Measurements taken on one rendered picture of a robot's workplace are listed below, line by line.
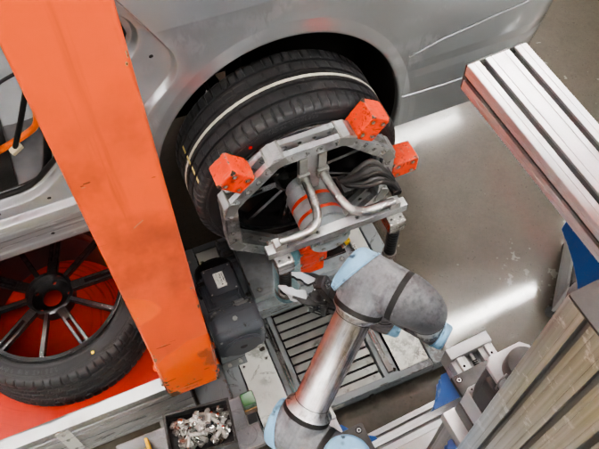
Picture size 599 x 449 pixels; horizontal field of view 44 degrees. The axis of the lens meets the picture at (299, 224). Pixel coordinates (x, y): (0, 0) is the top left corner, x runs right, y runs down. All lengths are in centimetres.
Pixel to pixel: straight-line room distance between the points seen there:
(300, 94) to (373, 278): 68
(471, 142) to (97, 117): 252
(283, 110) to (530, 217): 162
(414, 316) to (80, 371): 124
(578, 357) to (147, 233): 91
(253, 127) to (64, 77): 96
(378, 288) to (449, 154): 194
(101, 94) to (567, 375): 76
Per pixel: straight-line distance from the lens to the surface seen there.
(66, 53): 109
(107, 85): 115
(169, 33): 184
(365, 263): 156
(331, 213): 212
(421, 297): 155
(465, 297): 307
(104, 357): 245
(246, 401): 216
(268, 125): 199
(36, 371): 249
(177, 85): 197
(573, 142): 92
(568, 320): 83
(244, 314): 253
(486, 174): 341
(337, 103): 205
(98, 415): 250
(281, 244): 196
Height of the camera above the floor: 271
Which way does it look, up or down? 59 degrees down
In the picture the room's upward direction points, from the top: straight up
